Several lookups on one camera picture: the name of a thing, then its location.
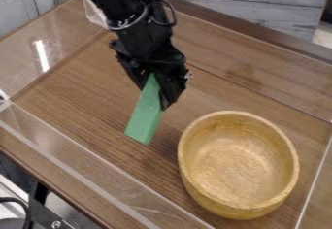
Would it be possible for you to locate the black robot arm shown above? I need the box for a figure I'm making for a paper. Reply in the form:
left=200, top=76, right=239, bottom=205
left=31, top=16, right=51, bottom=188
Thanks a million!
left=92, top=0, right=189, bottom=109

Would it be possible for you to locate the black table leg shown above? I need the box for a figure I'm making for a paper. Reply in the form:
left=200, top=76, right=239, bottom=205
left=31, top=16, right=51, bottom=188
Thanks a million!
left=29, top=181, right=50, bottom=205

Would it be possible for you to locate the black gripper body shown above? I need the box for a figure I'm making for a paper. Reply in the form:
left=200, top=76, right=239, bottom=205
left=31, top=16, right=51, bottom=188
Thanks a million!
left=108, top=38, right=188, bottom=85

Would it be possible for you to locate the brown wooden bowl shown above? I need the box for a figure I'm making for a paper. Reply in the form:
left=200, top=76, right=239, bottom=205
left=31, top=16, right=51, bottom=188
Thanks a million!
left=179, top=111, right=300, bottom=220

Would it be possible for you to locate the clear acrylic corner bracket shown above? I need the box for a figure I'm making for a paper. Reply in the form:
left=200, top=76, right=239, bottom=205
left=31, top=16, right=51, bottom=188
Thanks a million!
left=84, top=0, right=108, bottom=29

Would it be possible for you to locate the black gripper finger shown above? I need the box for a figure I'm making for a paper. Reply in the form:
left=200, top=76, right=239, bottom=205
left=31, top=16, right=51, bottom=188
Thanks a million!
left=156, top=68, right=192, bottom=111
left=129, top=69, right=149, bottom=89

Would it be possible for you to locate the black cable under table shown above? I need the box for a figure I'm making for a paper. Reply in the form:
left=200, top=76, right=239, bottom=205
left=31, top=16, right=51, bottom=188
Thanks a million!
left=0, top=197, right=31, bottom=229

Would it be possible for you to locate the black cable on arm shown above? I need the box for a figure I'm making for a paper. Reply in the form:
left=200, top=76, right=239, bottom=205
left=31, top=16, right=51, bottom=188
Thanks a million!
left=146, top=0, right=180, bottom=27

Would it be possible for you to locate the clear acrylic front wall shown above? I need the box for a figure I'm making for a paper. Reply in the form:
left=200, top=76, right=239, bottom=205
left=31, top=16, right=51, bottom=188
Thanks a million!
left=0, top=101, right=215, bottom=229

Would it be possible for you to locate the green rectangular block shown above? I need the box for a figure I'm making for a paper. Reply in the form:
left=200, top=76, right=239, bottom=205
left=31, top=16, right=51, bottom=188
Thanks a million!
left=125, top=74, right=163, bottom=145

